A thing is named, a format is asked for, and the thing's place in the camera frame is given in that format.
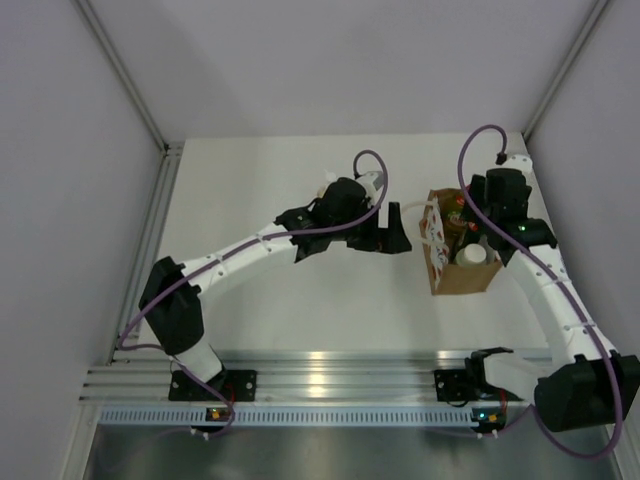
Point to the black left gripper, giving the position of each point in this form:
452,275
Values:
391,239

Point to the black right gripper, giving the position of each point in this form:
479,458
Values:
477,190

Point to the burlap canvas bag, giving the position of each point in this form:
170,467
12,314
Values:
445,277

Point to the cream pump soap bottle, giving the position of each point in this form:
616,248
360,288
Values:
330,177

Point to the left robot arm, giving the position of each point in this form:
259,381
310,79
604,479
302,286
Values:
172,300

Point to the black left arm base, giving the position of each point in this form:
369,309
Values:
237,386

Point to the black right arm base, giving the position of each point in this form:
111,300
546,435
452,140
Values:
452,387

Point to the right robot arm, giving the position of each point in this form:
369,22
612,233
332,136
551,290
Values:
590,383

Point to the green dish soap bottle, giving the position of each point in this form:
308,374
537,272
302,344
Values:
455,227

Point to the yellow dish soap bottle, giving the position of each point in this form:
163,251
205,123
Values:
453,202

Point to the white capped bottle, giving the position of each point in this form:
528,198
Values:
471,255

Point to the white rope bag handle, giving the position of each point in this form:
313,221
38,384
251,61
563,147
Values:
415,233

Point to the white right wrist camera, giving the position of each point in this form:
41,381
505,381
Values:
520,162

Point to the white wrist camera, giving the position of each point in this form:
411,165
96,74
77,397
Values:
373,183
520,162

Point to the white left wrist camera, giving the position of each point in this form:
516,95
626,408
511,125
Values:
373,183

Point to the aluminium mounting rail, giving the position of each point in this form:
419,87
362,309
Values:
285,377

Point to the right aluminium frame post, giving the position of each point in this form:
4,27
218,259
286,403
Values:
588,27

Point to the aluminium frame post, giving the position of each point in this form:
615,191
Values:
588,27
101,36

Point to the left aluminium frame post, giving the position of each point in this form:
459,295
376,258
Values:
101,36

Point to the grey slotted cable duct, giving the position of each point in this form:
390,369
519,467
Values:
256,416

